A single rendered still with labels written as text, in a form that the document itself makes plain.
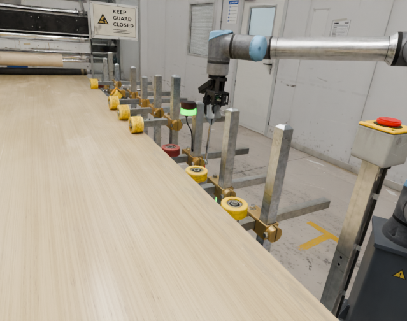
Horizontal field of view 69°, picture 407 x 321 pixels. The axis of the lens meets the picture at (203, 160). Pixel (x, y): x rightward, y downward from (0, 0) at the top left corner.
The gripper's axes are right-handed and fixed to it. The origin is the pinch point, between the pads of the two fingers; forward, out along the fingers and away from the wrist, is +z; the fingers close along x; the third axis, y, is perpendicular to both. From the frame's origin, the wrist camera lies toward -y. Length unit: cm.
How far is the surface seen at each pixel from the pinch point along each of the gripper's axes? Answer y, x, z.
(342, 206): -36, 171, 100
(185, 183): 31.1, -25.6, 11.2
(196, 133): 4.2, -8.8, 3.5
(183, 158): -0.1, -12.3, 16.2
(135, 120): -23.7, -26.8, 4.3
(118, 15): -224, 13, -50
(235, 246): 64, -28, 11
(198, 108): 4.2, -8.7, -7.0
